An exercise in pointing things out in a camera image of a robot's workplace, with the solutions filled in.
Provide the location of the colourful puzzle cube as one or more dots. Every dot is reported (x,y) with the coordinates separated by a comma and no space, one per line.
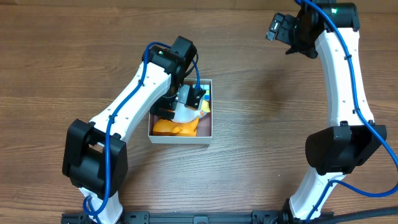
(206,91)

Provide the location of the white orange plush duck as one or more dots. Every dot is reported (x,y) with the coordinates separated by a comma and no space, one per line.
(185,114)

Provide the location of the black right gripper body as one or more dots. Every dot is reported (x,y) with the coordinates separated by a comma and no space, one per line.
(298,50)

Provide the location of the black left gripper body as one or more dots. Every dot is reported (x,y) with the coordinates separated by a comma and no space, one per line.
(166,112)

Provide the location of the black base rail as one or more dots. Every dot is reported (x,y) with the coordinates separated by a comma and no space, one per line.
(255,217)

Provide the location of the white cardboard box pink inside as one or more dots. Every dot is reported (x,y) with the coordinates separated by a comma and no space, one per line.
(204,129)

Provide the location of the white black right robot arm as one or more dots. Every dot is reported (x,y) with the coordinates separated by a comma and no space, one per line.
(330,31)

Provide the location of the orange dinosaur toy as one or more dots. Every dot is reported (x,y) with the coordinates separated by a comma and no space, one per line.
(165,127)

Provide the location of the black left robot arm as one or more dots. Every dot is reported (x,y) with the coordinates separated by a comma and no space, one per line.
(95,157)

